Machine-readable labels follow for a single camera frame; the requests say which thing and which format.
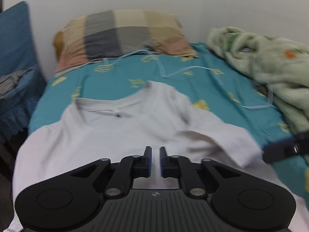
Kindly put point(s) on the grey garment on chair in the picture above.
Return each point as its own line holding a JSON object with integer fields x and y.
{"x": 10, "y": 81}

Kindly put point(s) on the blue covered sofa chair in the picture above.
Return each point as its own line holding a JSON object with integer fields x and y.
{"x": 20, "y": 69}

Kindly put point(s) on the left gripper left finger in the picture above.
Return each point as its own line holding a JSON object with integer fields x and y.
{"x": 127, "y": 170}

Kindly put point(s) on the white t-shirt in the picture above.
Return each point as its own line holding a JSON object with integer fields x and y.
{"x": 235, "y": 201}

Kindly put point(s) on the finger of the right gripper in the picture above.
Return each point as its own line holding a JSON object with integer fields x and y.
{"x": 281, "y": 150}

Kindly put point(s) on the plaid pillow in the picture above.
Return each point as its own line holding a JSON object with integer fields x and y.
{"x": 114, "y": 33}

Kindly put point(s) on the teal patterned bed sheet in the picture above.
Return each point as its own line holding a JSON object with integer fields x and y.
{"x": 217, "y": 89}

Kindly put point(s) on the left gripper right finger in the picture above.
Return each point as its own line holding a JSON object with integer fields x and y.
{"x": 186, "y": 172}

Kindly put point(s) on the green fleece blanket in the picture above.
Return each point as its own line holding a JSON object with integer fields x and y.
{"x": 278, "y": 63}

